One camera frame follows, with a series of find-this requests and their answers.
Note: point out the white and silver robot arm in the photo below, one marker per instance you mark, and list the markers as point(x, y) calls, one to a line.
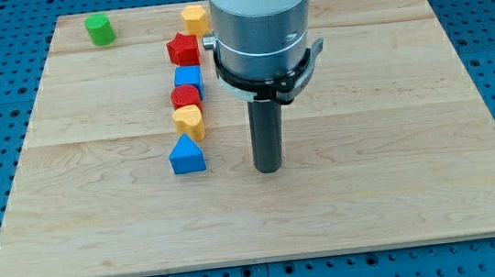
point(260, 50)

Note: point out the wooden board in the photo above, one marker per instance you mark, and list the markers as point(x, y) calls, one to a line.
point(389, 146)

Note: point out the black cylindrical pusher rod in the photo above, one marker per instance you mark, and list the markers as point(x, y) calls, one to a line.
point(265, 129)

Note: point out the yellow heart block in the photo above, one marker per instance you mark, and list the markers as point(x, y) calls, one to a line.
point(189, 120)

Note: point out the blue triangle block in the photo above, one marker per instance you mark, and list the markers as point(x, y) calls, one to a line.
point(186, 156)

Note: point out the red cylinder block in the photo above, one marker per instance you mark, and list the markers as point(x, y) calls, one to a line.
point(185, 94)

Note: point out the blue cube block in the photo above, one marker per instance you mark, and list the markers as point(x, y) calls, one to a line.
point(189, 75)

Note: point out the red star block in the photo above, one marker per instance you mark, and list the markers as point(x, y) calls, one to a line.
point(183, 50)

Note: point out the yellow hexagon block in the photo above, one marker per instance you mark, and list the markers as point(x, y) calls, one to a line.
point(195, 20)

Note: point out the green cylinder block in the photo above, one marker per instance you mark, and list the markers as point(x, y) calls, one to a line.
point(99, 29)

